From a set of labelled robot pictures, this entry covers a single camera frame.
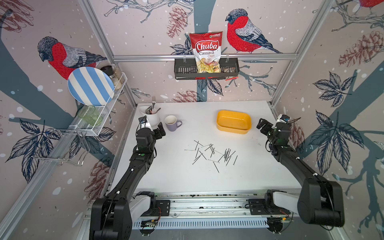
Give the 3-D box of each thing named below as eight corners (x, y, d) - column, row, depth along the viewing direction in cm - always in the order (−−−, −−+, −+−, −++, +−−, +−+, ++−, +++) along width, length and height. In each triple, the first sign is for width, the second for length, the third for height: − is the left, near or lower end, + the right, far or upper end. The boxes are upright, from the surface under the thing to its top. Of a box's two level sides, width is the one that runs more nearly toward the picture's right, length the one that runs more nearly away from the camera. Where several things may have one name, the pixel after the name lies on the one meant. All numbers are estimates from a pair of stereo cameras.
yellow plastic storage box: (215, 130, 107) (215, 126, 103) (216, 113, 117) (217, 109, 114) (250, 135, 104) (251, 131, 100) (248, 117, 114) (250, 113, 111)
